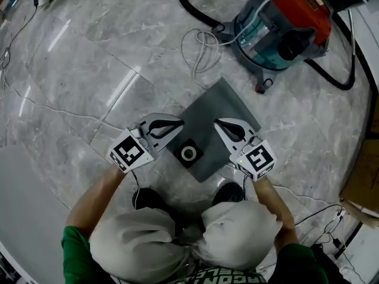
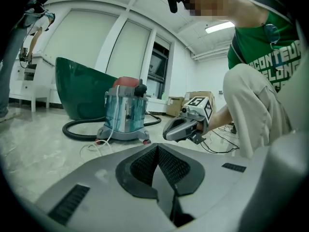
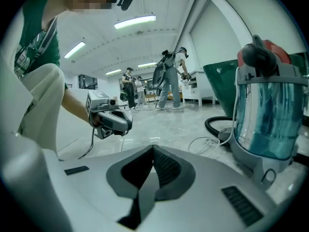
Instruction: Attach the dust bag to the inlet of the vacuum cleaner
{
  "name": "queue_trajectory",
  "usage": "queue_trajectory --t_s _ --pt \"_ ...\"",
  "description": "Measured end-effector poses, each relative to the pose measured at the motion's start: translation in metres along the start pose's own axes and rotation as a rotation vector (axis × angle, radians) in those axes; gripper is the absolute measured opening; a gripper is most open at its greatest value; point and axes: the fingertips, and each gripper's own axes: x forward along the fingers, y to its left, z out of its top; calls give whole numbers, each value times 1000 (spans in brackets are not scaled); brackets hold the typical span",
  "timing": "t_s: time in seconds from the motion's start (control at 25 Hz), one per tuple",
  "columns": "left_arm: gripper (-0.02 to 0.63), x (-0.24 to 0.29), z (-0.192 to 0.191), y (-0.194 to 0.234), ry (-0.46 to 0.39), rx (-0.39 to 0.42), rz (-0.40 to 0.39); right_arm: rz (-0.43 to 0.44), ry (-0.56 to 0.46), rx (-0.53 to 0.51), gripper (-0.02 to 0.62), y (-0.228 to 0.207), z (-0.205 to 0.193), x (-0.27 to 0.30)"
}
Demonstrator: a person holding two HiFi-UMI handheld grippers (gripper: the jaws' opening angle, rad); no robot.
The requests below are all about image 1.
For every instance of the red vacuum cleaner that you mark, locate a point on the red vacuum cleaner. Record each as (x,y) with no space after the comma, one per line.
(284,16)

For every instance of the person's beige trousers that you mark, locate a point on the person's beige trousers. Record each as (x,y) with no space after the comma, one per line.
(142,241)

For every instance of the white bathtub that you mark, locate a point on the white bathtub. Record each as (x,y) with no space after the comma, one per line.
(23,203)

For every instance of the person's green shirt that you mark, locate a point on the person's green shirt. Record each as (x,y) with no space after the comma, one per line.
(77,262)

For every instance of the person's black shoe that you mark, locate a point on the person's black shoe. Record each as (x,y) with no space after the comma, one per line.
(228,192)
(148,198)

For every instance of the black power adapter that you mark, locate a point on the black power adapter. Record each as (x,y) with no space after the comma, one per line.
(339,242)

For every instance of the white power strip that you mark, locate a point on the white power strip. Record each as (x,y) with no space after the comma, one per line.
(340,214)

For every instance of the large cardboard box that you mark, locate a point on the large cardboard box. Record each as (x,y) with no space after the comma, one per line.
(364,173)

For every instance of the person's right forearm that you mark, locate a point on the person's right forearm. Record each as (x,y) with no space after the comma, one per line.
(275,206)

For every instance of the person's left black shoe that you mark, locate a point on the person's left black shoe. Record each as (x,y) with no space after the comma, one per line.
(148,198)

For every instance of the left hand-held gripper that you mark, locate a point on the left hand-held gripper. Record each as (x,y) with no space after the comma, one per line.
(130,152)

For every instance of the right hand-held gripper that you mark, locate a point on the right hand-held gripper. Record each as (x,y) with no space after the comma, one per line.
(257,158)

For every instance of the person's right black shoe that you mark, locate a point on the person's right black shoe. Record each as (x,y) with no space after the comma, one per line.
(228,192)

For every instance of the person's left forearm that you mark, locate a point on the person's left forearm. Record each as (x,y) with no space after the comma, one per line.
(91,200)

